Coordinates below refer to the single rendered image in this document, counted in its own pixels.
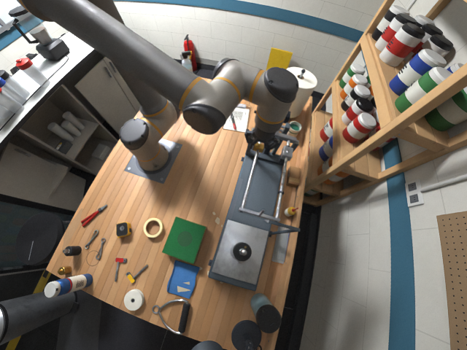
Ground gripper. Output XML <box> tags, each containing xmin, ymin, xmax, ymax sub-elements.
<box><xmin>244</xmin><ymin>126</ymin><xmax>281</xmax><ymax>157</ymax></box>

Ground grey beam scale body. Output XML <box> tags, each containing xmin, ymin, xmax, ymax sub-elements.
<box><xmin>207</xmin><ymin>125</ymin><xmax>302</xmax><ymax>292</ymax></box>

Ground white drum black knob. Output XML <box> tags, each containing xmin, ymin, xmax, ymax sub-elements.
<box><xmin>285</xmin><ymin>66</ymin><xmax>319</xmax><ymax>116</ymax></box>

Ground black check weight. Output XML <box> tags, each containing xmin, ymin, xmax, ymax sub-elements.
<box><xmin>233</xmin><ymin>241</ymin><xmax>253</xmax><ymax>263</ymax></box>

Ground green weight stand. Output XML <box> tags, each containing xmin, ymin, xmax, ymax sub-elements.
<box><xmin>161</xmin><ymin>217</ymin><xmax>208</xmax><ymax>265</ymax></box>

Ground steel scale platform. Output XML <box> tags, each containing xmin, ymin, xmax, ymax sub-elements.
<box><xmin>210</xmin><ymin>219</ymin><xmax>271</xmax><ymax>287</ymax></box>

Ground clipboard with paper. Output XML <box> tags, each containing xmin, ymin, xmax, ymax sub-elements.
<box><xmin>222</xmin><ymin>104</ymin><xmax>252</xmax><ymax>133</ymax></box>

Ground yellow board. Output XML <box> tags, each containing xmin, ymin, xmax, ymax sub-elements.
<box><xmin>266</xmin><ymin>47</ymin><xmax>293</xmax><ymax>71</ymax></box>

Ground red band jar white lid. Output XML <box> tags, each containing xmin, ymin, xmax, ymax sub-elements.
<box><xmin>341</xmin><ymin>112</ymin><xmax>378</xmax><ymax>144</ymax></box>

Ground steel ruler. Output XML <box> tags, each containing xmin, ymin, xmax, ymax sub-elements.
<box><xmin>271</xmin><ymin>230</ymin><xmax>291</xmax><ymax>265</ymax></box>

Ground red band jar black lid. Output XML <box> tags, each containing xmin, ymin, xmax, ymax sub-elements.
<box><xmin>374</xmin><ymin>13</ymin><xmax>413</xmax><ymax>52</ymax></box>
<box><xmin>378</xmin><ymin>22</ymin><xmax>426</xmax><ymax>68</ymax></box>
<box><xmin>341</xmin><ymin>97</ymin><xmax>376</xmax><ymax>126</ymax></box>

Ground wooden shelf unit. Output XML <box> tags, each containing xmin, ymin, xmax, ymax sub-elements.
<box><xmin>301</xmin><ymin>0</ymin><xmax>467</xmax><ymax>208</ymax></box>

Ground black band jar white lid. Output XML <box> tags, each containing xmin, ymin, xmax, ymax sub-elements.
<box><xmin>340</xmin><ymin>84</ymin><xmax>373</xmax><ymax>112</ymax></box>

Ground orange band jar white lid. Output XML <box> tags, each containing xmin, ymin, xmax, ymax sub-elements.
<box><xmin>339</xmin><ymin>74</ymin><xmax>369</xmax><ymax>101</ymax></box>

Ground green band jar white lid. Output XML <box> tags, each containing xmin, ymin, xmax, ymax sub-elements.
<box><xmin>424</xmin><ymin>90</ymin><xmax>467</xmax><ymax>133</ymax></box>
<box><xmin>339</xmin><ymin>63</ymin><xmax>366</xmax><ymax>89</ymax></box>
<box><xmin>394</xmin><ymin>66</ymin><xmax>463</xmax><ymax>114</ymax></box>

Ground red fire extinguisher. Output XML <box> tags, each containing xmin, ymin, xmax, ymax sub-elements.
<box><xmin>182</xmin><ymin>34</ymin><xmax>198</xmax><ymax>72</ymax></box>

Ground cream masking tape roll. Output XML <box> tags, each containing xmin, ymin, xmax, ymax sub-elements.
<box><xmin>142</xmin><ymin>217</ymin><xmax>164</xmax><ymax>241</ymax></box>

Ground blue cloth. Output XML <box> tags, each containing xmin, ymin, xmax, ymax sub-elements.
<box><xmin>166</xmin><ymin>260</ymin><xmax>201</xmax><ymax>300</ymax></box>

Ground blue-grey can black lid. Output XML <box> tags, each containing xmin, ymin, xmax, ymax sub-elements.
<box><xmin>250</xmin><ymin>293</ymin><xmax>282</xmax><ymax>334</ymax></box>

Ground blue band jar white lid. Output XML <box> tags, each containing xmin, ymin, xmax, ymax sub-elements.
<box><xmin>388</xmin><ymin>48</ymin><xmax>448</xmax><ymax>97</ymax></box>

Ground red headed hammer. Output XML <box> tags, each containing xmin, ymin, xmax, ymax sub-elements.
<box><xmin>113</xmin><ymin>257</ymin><xmax>128</xmax><ymax>283</ymax></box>

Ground black round disc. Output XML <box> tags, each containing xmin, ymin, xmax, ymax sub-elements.
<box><xmin>231</xmin><ymin>319</ymin><xmax>263</xmax><ymax>350</ymax></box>

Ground white tape roll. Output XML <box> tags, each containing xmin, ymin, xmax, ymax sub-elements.
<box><xmin>123</xmin><ymin>288</ymin><xmax>146</xmax><ymax>312</ymax></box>

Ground grey counter cabinet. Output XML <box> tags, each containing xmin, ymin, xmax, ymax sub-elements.
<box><xmin>0</xmin><ymin>17</ymin><xmax>144</xmax><ymax>214</ymax></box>

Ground brown pegboard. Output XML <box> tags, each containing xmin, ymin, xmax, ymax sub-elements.
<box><xmin>436</xmin><ymin>211</ymin><xmax>467</xmax><ymax>350</ymax></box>

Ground grey blender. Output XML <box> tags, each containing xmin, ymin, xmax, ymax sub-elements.
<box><xmin>29</xmin><ymin>24</ymin><xmax>70</xmax><ymax>61</ymax></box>

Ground white tube blue red band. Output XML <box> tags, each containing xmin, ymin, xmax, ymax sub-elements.
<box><xmin>43</xmin><ymin>273</ymin><xmax>94</xmax><ymax>299</ymax></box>

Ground white bottle red cap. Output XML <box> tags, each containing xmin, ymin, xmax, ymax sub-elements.
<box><xmin>15</xmin><ymin>56</ymin><xmax>50</xmax><ymax>88</ymax></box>

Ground black round drum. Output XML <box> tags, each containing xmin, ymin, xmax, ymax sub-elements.
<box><xmin>0</xmin><ymin>210</ymin><xmax>74</xmax><ymax>273</ymax></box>

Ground white bottle blue cap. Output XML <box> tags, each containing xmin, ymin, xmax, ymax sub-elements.
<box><xmin>0</xmin><ymin>69</ymin><xmax>30</xmax><ymax>105</ymax></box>

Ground black tube grey end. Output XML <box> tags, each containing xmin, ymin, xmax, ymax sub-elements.
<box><xmin>0</xmin><ymin>291</ymin><xmax>80</xmax><ymax>346</ymax></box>

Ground grey base plate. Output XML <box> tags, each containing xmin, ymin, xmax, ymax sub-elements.
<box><xmin>123</xmin><ymin>139</ymin><xmax>182</xmax><ymax>183</ymax></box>

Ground yellow handled tool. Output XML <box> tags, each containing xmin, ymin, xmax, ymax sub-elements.
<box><xmin>126</xmin><ymin>264</ymin><xmax>150</xmax><ymax>285</ymax></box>

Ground red handled pliers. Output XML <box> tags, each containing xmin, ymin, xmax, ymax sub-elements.
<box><xmin>80</xmin><ymin>204</ymin><xmax>109</xmax><ymax>228</ymax></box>

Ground white wall conduit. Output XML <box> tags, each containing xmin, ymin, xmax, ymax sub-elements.
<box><xmin>419</xmin><ymin>175</ymin><xmax>467</xmax><ymax>193</ymax></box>

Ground steel handle black grip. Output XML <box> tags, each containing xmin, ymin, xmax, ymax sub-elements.
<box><xmin>151</xmin><ymin>298</ymin><xmax>192</xmax><ymax>335</ymax></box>

